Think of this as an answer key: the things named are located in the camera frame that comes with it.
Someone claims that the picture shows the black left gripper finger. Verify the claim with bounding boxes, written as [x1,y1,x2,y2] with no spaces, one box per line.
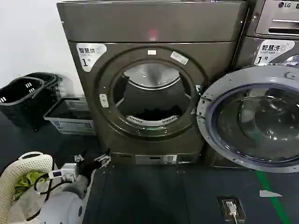
[93,148,112,168]
[74,147,89,162]

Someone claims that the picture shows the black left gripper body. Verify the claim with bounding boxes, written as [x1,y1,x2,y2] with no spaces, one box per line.
[78,155,99,183]

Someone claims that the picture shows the grey crate with white label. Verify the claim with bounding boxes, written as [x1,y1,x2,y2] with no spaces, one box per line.
[43,97,98,136]

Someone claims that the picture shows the green cloth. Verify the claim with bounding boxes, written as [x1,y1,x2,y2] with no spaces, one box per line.
[14,170,49,202]

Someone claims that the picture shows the dark clothes in drum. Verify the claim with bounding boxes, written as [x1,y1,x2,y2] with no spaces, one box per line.
[135,104,179,120]

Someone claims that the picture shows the white perforated laundry basket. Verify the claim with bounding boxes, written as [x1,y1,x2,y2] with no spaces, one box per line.
[0,151,56,224]

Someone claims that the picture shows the black plastic laundry basket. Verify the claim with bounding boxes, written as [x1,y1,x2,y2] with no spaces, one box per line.
[0,77,45,132]
[23,72,64,110]

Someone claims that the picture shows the black floor socket box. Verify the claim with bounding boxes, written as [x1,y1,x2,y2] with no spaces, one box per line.
[216,194,246,224]

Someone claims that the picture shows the round glass dryer door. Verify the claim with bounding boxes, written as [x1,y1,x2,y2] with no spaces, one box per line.
[196,66,299,173]

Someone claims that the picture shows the grey dryer with round opening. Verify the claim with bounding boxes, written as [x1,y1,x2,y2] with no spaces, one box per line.
[56,0,249,166]

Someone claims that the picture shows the white paper scrap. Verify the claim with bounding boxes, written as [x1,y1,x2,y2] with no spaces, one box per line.
[258,189,283,198]

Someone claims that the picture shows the green floor tape strip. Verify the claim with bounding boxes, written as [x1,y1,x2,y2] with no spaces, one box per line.
[254,169,292,224]

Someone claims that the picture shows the grey washing machine with drawer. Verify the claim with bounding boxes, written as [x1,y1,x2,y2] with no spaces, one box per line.
[211,0,299,169]

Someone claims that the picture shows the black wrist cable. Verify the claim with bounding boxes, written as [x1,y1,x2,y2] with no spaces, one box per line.
[33,161,58,203]

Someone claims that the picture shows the white charger plug with cable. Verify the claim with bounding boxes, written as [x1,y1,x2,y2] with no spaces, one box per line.
[224,201,241,224]

